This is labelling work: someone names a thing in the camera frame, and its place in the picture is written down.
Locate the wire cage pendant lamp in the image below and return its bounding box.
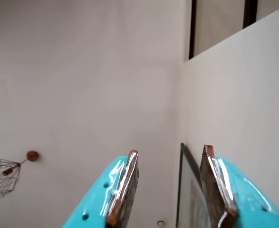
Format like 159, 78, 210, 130
0, 158, 21, 200

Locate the black window frame post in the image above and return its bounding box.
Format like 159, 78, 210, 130
189, 0, 197, 60
242, 0, 259, 29

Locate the black framed picture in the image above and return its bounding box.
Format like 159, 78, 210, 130
176, 142, 211, 228

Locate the round wooden ceiling rose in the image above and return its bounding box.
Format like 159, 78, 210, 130
26, 151, 39, 162

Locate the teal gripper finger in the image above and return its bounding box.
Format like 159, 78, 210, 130
199, 144, 279, 228
62, 149, 140, 228

